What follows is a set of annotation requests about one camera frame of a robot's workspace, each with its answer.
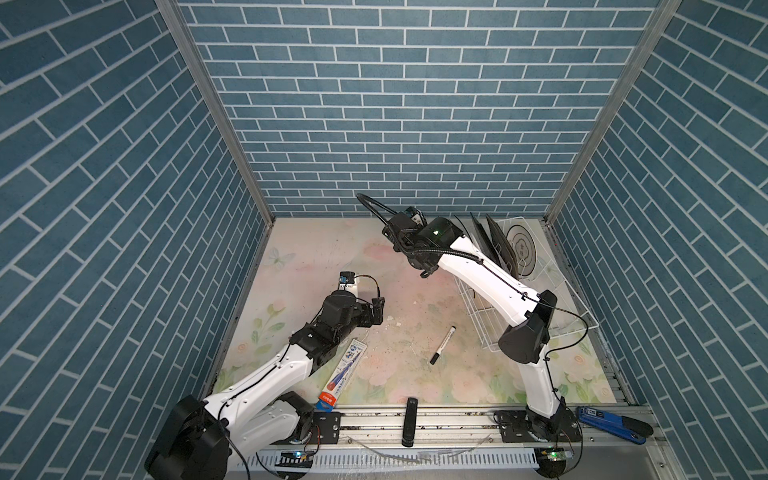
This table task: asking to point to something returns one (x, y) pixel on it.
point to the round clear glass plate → (524, 248)
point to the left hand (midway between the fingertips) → (373, 300)
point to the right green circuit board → (553, 453)
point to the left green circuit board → (295, 460)
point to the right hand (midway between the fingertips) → (439, 238)
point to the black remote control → (410, 422)
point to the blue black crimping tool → (622, 426)
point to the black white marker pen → (443, 344)
